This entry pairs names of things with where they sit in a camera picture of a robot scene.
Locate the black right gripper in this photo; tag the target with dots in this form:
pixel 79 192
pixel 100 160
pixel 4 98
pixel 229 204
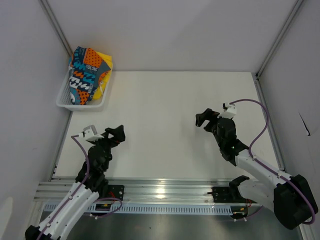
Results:
pixel 210 113

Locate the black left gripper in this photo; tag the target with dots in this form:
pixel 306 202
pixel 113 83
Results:
pixel 118 134

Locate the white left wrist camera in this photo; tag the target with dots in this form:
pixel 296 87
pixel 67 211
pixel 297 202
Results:
pixel 90 134

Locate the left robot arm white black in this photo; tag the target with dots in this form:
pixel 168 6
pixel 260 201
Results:
pixel 89 187

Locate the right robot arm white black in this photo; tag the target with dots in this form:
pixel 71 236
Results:
pixel 289 197

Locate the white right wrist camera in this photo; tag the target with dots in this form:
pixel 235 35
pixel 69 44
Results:
pixel 229 111

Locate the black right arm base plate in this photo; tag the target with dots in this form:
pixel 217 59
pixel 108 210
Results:
pixel 224 194

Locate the colourful patterned shorts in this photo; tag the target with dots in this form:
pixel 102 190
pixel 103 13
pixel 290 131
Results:
pixel 85 68

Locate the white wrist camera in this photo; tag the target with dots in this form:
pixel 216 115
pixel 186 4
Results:
pixel 229 111
pixel 90 134

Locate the slotted grey cable duct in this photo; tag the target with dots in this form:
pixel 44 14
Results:
pixel 166 209

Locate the white plastic basket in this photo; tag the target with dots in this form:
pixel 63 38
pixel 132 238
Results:
pixel 63 98

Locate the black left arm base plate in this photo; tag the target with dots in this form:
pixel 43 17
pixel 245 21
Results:
pixel 115 191

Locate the aluminium mounting rail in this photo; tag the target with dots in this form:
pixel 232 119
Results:
pixel 158 190

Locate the yellow shorts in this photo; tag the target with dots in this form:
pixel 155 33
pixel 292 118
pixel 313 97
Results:
pixel 105 77

